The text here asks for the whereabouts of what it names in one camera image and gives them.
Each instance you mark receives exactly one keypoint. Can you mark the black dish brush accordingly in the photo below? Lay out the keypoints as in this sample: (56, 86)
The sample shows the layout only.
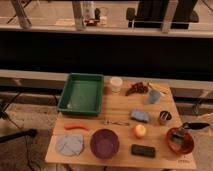
(186, 130)

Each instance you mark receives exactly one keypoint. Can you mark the purple bowl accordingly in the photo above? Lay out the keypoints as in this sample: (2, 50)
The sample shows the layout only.
(104, 144)

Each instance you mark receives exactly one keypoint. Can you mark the red bowl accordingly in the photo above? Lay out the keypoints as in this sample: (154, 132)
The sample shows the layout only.
(187, 146)

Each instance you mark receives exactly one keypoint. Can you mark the white cup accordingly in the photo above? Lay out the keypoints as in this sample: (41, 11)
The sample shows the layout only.
(116, 84)

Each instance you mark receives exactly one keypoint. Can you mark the green plastic tray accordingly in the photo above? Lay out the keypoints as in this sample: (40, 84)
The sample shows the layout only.
(82, 95)

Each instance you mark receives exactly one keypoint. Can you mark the metal spoon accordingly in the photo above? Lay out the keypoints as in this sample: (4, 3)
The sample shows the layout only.
(107, 122)

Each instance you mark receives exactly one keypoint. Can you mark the blue sponge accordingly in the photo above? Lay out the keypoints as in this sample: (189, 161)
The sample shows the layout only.
(139, 115)

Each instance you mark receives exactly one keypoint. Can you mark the light blue cup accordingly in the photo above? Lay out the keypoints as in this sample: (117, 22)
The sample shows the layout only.
(154, 96)

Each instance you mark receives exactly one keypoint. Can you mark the wooden stick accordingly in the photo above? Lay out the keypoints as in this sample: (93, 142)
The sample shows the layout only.
(158, 88)

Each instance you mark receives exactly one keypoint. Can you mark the yellow red apple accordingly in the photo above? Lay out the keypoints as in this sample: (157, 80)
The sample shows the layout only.
(139, 131)

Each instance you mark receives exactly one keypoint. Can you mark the orange carrot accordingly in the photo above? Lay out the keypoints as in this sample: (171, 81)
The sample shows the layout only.
(71, 126)

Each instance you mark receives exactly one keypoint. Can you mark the metal tin can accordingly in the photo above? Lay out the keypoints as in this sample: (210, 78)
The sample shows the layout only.
(164, 117)

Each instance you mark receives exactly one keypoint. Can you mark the blue folded cloth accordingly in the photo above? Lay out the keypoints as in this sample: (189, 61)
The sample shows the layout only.
(69, 145)

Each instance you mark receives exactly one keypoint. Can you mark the black rectangular block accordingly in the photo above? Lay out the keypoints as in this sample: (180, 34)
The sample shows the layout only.
(141, 150)

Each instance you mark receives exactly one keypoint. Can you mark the black office chair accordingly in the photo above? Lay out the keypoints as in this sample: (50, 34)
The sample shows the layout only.
(150, 14)

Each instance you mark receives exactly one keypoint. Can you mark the black tripod stand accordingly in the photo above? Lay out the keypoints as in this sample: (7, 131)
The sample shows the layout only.
(5, 116)

